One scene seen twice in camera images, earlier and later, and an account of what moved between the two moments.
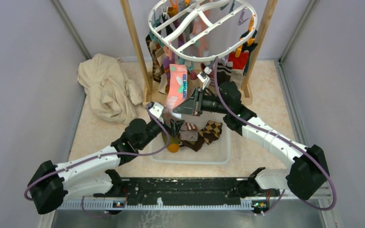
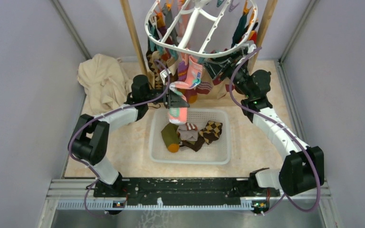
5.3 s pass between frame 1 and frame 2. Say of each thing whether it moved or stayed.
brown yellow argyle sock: stayed
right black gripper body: moved
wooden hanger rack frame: stayed
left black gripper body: moved
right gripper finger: moved
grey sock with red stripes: stayed
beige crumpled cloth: stayed
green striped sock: stayed
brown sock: stayed
